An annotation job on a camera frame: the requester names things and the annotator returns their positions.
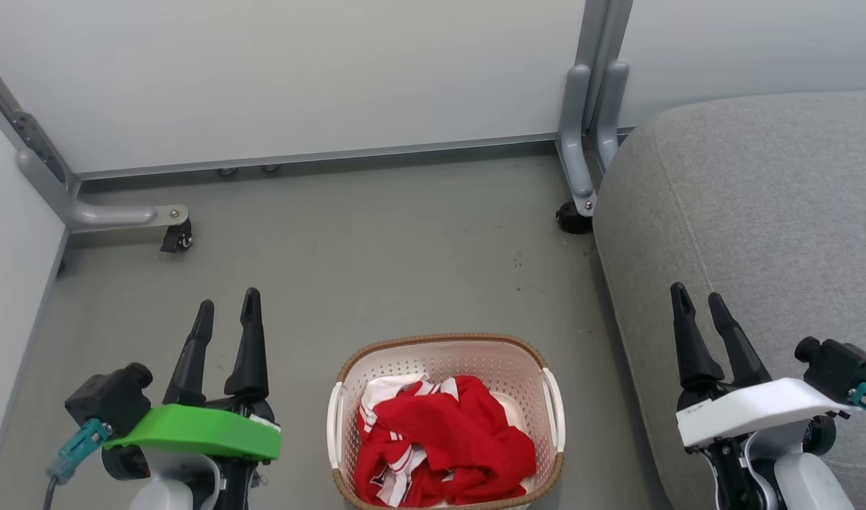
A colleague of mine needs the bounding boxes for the grey fabric sofa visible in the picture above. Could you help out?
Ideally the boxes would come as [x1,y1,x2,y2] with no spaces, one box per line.
[592,90,866,510]

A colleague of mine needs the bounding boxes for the grey corner post with bracket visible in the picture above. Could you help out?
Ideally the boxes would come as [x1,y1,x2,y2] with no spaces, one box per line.
[0,48,79,199]

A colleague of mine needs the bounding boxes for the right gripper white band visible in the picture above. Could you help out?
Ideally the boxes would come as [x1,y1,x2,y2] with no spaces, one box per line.
[670,282,862,510]

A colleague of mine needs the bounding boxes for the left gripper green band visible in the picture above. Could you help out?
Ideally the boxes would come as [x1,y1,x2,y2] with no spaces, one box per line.
[101,288,282,510]

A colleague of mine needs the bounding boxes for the black caster wheel with bracket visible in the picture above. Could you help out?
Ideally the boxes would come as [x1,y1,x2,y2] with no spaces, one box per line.
[160,218,193,254]

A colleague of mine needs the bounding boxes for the grey partition foot bar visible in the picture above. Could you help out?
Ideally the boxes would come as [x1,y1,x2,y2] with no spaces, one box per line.
[18,149,190,234]

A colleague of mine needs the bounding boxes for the red and white garment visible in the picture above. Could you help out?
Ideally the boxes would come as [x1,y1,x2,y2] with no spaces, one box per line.
[354,374,538,508]

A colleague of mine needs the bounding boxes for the grey partition bottom rail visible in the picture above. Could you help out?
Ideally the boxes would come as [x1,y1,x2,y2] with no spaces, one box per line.
[75,132,561,181]

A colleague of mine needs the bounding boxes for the round black caster wheel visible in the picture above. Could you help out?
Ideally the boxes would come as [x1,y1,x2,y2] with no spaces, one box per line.
[555,201,594,235]

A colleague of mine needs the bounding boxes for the white perforated laundry basket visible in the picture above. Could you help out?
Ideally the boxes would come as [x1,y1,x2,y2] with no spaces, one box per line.
[327,333,567,510]

